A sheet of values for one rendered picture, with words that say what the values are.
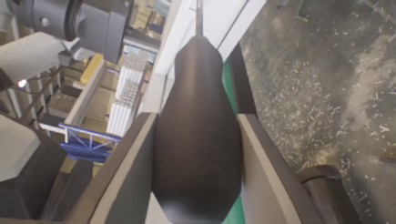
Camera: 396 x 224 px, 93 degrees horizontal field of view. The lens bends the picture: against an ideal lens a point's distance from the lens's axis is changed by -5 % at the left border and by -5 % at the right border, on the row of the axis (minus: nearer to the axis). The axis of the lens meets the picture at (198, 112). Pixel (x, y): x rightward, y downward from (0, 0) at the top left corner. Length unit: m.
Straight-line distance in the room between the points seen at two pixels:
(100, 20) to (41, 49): 0.30
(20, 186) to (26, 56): 0.35
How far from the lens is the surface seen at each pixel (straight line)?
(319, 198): 0.92
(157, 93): 0.26
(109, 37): 0.36
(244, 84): 0.24
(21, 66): 0.62
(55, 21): 0.37
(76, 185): 0.39
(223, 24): 0.25
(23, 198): 0.35
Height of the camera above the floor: 0.95
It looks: 18 degrees down
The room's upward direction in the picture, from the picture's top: 72 degrees counter-clockwise
